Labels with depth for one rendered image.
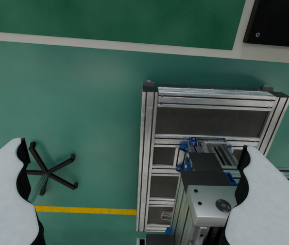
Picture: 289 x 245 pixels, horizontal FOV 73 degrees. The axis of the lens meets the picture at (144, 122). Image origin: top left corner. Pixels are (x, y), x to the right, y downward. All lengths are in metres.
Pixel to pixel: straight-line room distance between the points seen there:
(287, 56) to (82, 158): 1.46
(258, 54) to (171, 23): 0.23
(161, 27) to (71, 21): 0.21
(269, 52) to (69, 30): 0.49
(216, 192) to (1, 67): 1.41
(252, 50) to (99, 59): 0.93
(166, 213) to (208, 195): 1.23
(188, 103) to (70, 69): 0.76
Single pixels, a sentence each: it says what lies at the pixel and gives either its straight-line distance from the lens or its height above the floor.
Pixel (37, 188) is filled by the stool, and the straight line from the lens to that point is 1.68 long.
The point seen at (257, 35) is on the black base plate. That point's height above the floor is 0.77.
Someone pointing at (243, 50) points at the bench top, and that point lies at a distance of 0.57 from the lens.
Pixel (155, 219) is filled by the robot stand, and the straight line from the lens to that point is 1.83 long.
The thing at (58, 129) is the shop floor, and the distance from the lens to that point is 1.58.
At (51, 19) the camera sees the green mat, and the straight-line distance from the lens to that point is 0.55.
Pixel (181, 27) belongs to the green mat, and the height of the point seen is 0.75.
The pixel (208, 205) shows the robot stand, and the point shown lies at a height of 0.96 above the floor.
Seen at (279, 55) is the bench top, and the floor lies 0.75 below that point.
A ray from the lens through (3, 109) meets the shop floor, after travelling 1.68.
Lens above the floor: 1.26
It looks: 61 degrees down
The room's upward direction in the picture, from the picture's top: 178 degrees clockwise
